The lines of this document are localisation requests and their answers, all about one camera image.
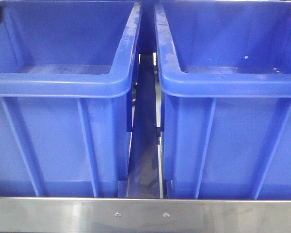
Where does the large blue bin right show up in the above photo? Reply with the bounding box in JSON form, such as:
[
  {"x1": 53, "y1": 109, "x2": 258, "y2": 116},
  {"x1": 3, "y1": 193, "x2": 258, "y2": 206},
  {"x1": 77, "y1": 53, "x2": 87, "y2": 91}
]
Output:
[{"x1": 155, "y1": 0, "x2": 291, "y2": 200}]

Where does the large blue bin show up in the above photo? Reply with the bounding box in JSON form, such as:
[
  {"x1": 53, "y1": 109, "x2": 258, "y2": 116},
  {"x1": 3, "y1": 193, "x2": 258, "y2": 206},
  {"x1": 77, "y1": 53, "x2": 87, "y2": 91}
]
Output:
[
  {"x1": 0, "y1": 0, "x2": 141, "y2": 197},
  {"x1": 155, "y1": 0, "x2": 291, "y2": 200}
]

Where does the large blue bin left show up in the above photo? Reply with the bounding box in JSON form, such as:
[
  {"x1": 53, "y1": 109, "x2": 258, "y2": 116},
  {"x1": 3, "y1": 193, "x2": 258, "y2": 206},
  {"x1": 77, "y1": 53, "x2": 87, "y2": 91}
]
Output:
[{"x1": 0, "y1": 0, "x2": 141, "y2": 197}]

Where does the steel shelf front rail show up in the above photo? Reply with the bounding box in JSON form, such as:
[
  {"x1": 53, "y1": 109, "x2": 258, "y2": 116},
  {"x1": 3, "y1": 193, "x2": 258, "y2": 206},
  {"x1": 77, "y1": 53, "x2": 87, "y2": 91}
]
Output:
[{"x1": 0, "y1": 198, "x2": 291, "y2": 233}]

